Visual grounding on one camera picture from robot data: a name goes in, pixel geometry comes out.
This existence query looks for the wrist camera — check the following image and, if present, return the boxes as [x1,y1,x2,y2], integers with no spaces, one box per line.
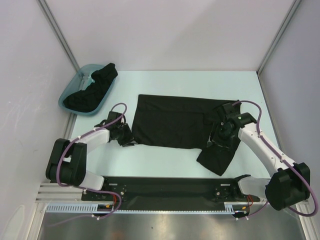
[216,103,241,122]
[106,111,126,125]

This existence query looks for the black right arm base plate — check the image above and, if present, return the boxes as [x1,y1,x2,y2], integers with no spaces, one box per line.
[213,184,261,203]

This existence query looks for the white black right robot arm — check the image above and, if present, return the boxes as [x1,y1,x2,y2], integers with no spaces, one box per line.
[212,111,314,211]

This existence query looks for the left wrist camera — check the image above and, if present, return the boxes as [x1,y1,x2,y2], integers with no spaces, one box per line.
[106,111,126,125]

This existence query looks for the right aluminium corner post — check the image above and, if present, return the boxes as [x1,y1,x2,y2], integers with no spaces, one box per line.
[257,0,303,76]

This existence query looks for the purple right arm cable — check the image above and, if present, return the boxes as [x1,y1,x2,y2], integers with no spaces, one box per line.
[231,99,318,221]

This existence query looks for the light blue slotted cable duct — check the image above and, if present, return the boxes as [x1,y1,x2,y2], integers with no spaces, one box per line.
[47,202,120,214]

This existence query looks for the aluminium corner post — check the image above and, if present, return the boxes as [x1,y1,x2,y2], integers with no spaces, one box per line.
[257,0,303,76]
[36,0,80,72]

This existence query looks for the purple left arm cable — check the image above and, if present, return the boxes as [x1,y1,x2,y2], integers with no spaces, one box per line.
[47,102,128,223]

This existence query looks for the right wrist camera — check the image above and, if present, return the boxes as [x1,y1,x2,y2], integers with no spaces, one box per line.
[216,103,241,122]

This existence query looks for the black t shirt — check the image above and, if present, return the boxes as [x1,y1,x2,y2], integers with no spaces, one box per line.
[132,94,241,176]

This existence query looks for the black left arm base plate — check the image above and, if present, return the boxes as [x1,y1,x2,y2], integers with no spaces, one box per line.
[81,183,127,202]

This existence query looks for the black clothes in basket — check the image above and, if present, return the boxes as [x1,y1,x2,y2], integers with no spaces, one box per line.
[62,62,119,113]

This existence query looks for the left aluminium corner post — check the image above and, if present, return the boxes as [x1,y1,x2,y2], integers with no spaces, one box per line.
[36,0,80,72]

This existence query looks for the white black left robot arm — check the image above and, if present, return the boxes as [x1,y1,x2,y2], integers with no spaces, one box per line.
[45,119,134,200]

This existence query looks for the teal plastic basket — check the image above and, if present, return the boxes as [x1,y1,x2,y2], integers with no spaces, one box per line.
[58,63,120,117]

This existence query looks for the aluminium frame rail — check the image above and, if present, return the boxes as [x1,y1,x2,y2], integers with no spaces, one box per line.
[34,182,86,204]

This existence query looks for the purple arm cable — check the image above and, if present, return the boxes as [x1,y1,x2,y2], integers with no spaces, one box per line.
[231,99,318,221]
[47,102,128,223]

